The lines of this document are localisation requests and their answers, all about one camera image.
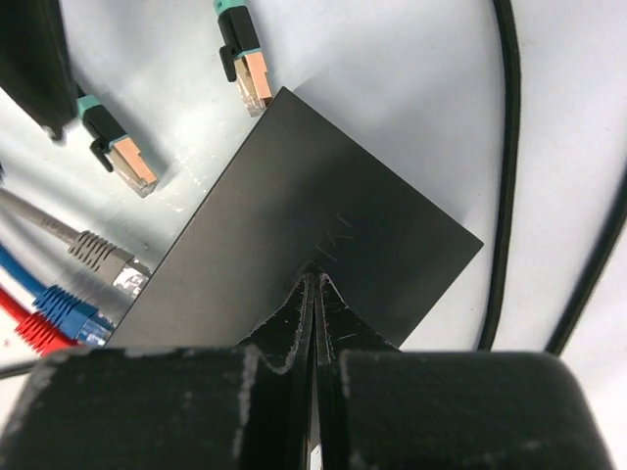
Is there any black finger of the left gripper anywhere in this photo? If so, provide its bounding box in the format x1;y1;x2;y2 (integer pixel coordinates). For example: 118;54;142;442
1;0;77;142

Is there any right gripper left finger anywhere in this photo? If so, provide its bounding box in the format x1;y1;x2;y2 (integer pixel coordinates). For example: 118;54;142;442
1;274;314;469

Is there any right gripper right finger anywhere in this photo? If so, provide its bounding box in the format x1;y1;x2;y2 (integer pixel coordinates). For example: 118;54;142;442
314;273;612;469

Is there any black ethernet cable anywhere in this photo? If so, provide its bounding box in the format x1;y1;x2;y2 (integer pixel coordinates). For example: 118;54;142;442
211;0;273;118
75;95;161;200

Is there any black network switch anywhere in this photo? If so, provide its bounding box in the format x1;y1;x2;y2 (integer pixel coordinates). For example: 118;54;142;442
110;89;482;348

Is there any blue ethernet cable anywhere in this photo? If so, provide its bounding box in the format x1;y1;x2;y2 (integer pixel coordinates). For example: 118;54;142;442
0;242;115;347

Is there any grey ethernet cable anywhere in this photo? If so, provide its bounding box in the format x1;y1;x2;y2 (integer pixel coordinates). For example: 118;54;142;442
0;188;152;300

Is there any red ethernet cable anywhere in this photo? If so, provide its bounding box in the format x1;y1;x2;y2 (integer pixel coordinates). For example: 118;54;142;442
0;286;82;357

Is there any thin black power cord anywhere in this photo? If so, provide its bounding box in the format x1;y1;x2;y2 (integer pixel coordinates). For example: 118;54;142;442
477;0;521;352

